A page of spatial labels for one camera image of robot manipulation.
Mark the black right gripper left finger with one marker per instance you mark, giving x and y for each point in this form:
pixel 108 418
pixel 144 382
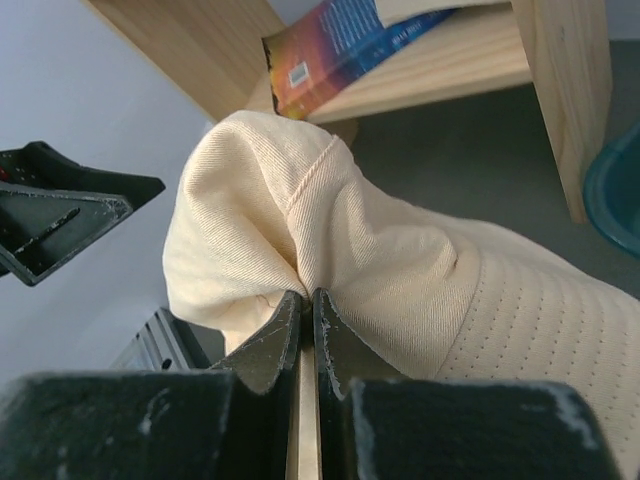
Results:
pixel 231 421

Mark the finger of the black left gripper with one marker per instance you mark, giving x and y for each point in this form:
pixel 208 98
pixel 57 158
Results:
pixel 43 229
pixel 39 165

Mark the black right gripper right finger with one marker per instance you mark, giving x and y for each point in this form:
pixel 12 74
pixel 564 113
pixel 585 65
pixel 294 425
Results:
pixel 376 423

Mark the beige bucket hat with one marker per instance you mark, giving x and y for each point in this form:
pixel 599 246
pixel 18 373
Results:
pixel 267 205

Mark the wooden bookshelf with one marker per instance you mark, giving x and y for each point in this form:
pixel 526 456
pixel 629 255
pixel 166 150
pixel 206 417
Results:
pixel 212 50

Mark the blue orange paperback book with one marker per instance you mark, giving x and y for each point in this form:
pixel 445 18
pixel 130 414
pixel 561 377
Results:
pixel 330 48

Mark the teal plastic basin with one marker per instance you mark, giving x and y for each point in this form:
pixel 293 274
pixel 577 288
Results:
pixel 611 191

